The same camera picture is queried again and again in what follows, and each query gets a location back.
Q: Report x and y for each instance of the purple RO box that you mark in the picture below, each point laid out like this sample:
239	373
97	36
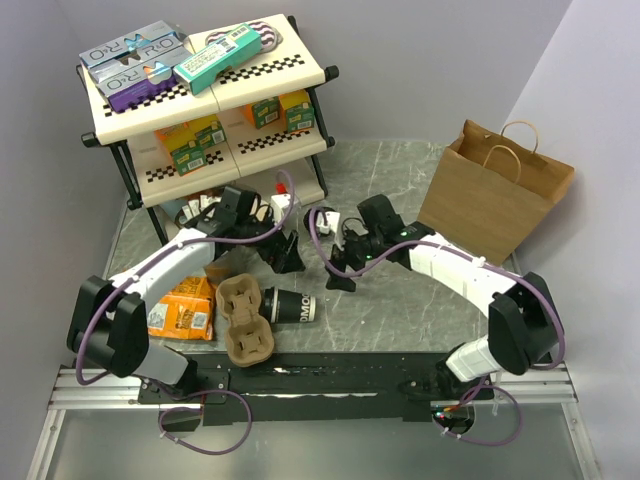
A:
143	82

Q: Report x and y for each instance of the yellow green box right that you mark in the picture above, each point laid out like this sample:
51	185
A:
297	111

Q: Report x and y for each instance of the orange green box right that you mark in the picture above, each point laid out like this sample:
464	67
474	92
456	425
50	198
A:
263	112

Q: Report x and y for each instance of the orange green snack box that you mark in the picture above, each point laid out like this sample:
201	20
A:
176	137

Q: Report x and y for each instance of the silver blue RO box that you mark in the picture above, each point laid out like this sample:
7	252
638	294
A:
128	43

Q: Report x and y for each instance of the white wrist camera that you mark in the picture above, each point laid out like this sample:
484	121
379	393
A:
281	202
330	222

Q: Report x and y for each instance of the yellow green snack box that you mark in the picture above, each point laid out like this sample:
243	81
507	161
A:
209	132

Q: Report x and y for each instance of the cup of straws and napkins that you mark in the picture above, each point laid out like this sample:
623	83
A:
201	209

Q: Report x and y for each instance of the brown paper bag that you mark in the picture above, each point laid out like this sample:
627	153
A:
488	193

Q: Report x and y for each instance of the black white paper cup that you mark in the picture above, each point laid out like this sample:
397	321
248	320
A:
293	307

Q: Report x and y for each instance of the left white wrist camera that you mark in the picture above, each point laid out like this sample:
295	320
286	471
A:
281	202

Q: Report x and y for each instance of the purple wavy round pack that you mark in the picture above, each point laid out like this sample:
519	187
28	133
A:
270	37

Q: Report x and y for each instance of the teal carton box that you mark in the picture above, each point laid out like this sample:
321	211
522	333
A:
200	70

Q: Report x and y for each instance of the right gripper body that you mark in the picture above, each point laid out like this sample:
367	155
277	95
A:
357	251

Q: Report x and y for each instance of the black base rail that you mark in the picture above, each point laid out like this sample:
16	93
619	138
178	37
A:
287	387

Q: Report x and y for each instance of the orange snack bag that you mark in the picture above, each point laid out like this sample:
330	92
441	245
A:
187	312

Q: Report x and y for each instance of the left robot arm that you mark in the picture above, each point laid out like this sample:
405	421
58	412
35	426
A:
109	323

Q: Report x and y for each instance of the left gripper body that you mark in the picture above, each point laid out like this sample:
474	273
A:
271	252

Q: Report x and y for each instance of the black plastic cup lid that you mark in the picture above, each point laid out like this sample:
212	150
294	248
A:
268	308

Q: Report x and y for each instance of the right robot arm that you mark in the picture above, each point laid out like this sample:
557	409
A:
524	326

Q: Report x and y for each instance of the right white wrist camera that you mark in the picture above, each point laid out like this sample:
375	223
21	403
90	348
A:
330	222

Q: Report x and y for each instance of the cardboard cup carrier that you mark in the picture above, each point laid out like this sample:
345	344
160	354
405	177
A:
249	339

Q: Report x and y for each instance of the cream three-tier shelf rack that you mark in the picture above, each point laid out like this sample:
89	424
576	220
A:
248	155

